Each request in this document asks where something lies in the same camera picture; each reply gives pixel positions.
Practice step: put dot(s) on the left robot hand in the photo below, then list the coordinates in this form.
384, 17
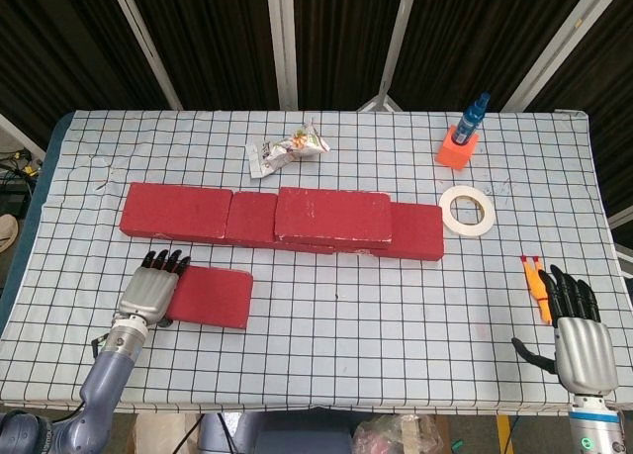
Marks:
146, 293

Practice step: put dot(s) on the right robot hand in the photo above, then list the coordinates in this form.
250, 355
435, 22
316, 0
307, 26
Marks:
583, 355

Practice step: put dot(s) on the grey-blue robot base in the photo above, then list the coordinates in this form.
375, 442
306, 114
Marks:
277, 434

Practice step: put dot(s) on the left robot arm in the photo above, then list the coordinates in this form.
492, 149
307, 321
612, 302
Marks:
104, 375

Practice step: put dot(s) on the orange clip tool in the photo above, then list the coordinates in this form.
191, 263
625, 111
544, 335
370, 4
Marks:
536, 286

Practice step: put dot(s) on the beige paper bag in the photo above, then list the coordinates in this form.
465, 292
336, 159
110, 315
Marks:
153, 434

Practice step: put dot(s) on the blue foam mat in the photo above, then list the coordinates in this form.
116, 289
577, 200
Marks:
37, 192

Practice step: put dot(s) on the white tape roll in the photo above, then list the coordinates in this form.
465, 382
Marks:
452, 221

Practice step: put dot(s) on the white snack bag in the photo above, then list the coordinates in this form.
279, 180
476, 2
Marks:
287, 150

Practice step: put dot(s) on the clear plastic bag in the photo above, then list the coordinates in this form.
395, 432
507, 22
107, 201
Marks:
395, 434

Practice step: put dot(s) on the white black-grid tablecloth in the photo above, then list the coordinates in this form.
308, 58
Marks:
346, 350

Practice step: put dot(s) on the orange foam cube holder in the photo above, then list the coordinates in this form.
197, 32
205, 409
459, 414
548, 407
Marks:
454, 154

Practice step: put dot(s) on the blue spray bottle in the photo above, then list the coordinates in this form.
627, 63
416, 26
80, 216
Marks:
469, 120

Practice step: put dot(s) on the white partition frame post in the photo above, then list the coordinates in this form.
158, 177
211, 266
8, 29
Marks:
145, 43
548, 43
399, 28
22, 136
622, 219
282, 43

